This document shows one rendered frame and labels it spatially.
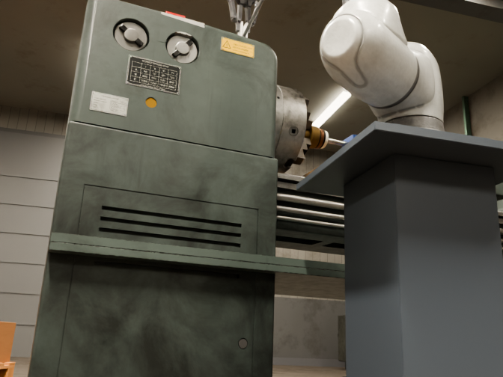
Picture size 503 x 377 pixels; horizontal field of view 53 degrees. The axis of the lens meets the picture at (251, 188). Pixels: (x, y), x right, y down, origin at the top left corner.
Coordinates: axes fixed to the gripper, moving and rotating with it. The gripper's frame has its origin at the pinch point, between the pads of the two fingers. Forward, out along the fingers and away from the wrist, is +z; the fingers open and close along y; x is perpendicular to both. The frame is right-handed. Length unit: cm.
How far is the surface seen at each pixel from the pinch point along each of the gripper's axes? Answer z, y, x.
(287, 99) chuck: 23.0, 16.1, -2.9
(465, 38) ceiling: -255, 372, 250
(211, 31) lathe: 12.6, -15.2, -13.9
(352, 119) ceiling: -255, 381, 503
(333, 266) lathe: 81, 25, -18
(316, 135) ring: 28.9, 33.6, 8.0
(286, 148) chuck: 39.2, 18.2, 1.1
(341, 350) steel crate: 107, 384, 549
